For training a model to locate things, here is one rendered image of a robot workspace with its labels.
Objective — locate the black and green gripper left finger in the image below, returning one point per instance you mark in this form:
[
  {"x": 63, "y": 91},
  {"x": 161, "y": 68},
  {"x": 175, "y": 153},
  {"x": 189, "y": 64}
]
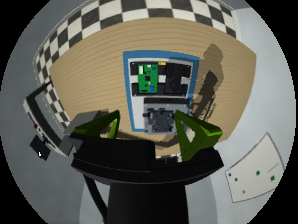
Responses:
[{"x": 94, "y": 127}]

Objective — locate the green circuit board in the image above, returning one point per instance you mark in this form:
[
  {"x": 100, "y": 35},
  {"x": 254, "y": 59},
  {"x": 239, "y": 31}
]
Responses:
[{"x": 147, "y": 78}]

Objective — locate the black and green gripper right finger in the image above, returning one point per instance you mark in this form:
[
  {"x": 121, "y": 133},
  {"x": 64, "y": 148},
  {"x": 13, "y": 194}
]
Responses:
[{"x": 206, "y": 134}]

